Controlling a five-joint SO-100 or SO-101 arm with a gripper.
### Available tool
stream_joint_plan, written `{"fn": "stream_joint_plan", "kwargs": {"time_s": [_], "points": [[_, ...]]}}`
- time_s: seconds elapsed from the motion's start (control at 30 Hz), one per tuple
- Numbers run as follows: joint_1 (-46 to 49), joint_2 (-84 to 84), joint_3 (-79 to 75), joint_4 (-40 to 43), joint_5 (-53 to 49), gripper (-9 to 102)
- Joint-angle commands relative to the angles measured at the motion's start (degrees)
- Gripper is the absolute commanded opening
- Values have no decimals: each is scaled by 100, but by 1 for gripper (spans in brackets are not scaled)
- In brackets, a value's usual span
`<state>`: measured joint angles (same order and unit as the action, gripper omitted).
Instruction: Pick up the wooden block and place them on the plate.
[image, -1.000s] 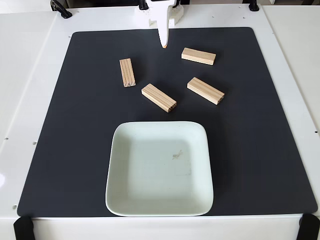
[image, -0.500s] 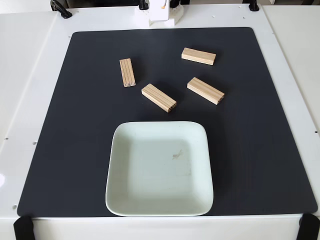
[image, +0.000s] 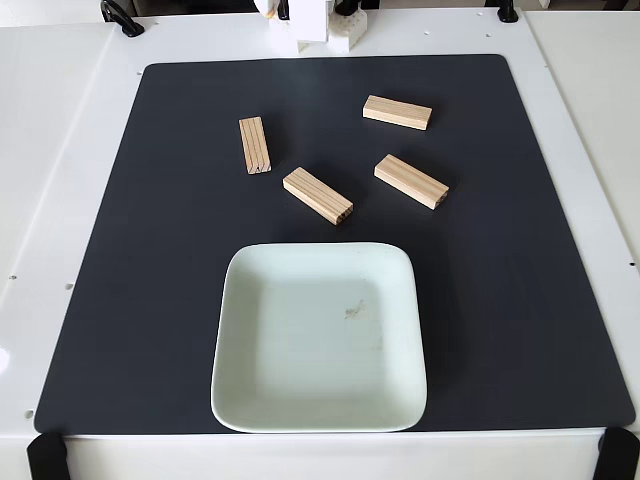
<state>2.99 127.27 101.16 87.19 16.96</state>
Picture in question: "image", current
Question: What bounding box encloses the grooved wooden block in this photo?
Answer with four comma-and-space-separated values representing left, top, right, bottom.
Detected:
282, 166, 355, 227
238, 116, 273, 176

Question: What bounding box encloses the plain wooden block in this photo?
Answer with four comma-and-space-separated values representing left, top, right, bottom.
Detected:
362, 94, 434, 132
373, 153, 450, 212

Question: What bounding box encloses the pale green square plate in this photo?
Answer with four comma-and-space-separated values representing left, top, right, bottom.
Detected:
209, 242, 429, 434

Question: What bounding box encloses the black rubber mat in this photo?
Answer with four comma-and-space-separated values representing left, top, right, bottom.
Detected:
33, 53, 636, 435

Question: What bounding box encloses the black corner bracket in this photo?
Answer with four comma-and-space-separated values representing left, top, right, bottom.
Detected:
592, 427, 640, 480
26, 432, 70, 480

